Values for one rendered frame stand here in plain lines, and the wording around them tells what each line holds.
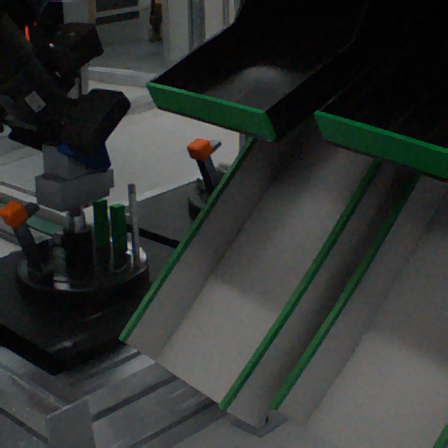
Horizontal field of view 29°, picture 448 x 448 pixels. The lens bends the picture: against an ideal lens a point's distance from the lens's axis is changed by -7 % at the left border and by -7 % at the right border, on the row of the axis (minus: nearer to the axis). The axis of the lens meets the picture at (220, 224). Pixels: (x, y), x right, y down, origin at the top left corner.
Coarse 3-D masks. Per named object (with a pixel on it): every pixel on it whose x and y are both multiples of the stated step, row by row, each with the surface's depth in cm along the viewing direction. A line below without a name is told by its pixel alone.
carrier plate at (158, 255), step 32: (160, 256) 95; (0, 288) 88; (0, 320) 81; (32, 320) 81; (64, 320) 81; (96, 320) 81; (128, 320) 81; (32, 352) 77; (64, 352) 75; (96, 352) 76
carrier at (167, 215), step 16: (224, 160) 119; (176, 192) 113; (192, 192) 107; (128, 208) 109; (144, 208) 108; (160, 208) 108; (176, 208) 108; (192, 208) 104; (128, 224) 104; (144, 224) 103; (160, 224) 103; (176, 224) 103; (160, 240) 100; (176, 240) 99
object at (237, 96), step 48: (288, 0) 68; (336, 0) 67; (384, 0) 57; (240, 48) 67; (288, 48) 64; (336, 48) 61; (384, 48) 58; (192, 96) 59; (240, 96) 60; (288, 96) 54
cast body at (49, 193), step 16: (48, 144) 84; (48, 160) 84; (64, 160) 82; (48, 176) 84; (64, 176) 83; (80, 176) 84; (96, 176) 85; (112, 176) 89; (48, 192) 83; (64, 192) 82; (80, 192) 84; (96, 192) 86; (48, 208) 84; (64, 208) 83
